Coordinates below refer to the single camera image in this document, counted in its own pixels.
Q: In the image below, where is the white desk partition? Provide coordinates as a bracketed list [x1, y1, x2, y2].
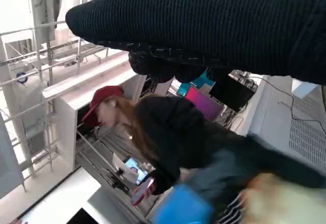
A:
[41, 52, 147, 172]

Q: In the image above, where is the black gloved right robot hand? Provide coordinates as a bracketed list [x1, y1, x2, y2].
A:
[65, 0, 326, 86]

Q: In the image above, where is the thin black cable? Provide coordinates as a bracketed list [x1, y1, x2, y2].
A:
[249, 75, 326, 131]

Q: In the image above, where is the white appliance with mesh grille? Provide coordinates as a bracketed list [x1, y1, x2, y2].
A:
[247, 74, 326, 172]

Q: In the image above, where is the phone with red case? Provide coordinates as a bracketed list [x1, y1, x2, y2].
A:
[130, 178, 156, 206]

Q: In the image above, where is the person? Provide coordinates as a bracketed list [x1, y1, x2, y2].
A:
[81, 85, 255, 224]

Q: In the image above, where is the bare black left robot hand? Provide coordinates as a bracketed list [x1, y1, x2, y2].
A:
[149, 136, 326, 224]

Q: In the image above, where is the small lit screen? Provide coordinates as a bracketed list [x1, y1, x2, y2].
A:
[123, 157, 149, 186]

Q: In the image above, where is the round toy bread bun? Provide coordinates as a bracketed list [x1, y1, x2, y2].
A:
[238, 172, 326, 224]

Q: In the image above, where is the monitor with purple screen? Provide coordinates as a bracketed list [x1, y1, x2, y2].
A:
[184, 86, 224, 122]

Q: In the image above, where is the white tank with blue logo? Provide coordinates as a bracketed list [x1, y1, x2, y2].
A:
[4, 70, 49, 119]

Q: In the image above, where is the teal box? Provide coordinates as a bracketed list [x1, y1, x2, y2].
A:
[177, 70, 212, 98]

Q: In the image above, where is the black monitor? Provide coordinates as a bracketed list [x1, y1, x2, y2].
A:
[208, 74, 256, 113]

